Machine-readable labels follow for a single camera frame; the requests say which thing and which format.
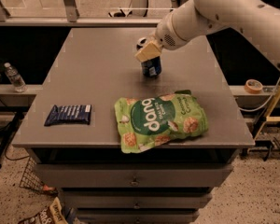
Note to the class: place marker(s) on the brown snack bag on floor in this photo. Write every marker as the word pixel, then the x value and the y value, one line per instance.
pixel 50 215

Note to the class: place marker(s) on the top drawer knob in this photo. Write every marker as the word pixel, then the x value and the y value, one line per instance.
pixel 134 183

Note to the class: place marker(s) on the drawer knob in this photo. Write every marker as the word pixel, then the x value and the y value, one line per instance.
pixel 134 183
pixel 136 206

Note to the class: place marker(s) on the blue pepsi can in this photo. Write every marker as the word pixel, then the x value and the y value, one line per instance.
pixel 150 68

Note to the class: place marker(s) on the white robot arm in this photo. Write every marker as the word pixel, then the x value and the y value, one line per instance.
pixel 256 21

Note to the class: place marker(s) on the dark blue snack bar wrapper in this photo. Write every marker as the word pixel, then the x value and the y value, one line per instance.
pixel 69 114

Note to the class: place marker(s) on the black stand leg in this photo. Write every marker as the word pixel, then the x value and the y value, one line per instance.
pixel 9 131

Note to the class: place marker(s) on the roll of masking tape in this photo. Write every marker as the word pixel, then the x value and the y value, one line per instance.
pixel 253 86

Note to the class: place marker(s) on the wire mesh basket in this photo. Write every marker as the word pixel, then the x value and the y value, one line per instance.
pixel 31 181

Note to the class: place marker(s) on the green dang chips bag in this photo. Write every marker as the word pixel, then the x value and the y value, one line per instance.
pixel 152 122

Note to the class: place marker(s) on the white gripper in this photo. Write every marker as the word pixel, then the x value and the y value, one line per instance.
pixel 164 36

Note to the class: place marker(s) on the grey drawer cabinet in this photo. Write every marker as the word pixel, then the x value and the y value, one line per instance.
pixel 85 163

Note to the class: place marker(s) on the clear plastic water bottle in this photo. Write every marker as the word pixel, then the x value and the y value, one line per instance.
pixel 15 78

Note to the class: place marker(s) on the middle drawer knob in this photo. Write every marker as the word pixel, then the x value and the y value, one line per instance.
pixel 136 206

